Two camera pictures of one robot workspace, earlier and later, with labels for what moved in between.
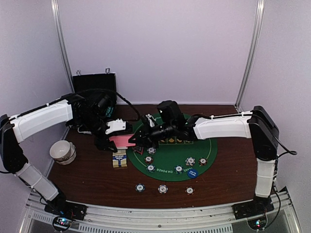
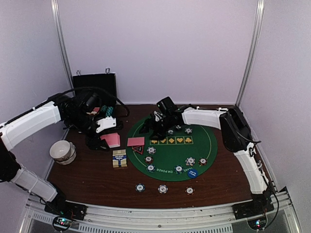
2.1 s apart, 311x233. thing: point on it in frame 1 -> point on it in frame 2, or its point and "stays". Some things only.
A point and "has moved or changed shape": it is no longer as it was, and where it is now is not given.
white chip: (151, 150) stays
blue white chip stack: (163, 189) stays
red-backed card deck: (122, 142) has moved or changed shape
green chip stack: (140, 187) stays
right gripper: (146, 139) -> (151, 123)
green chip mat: (178, 169) stays
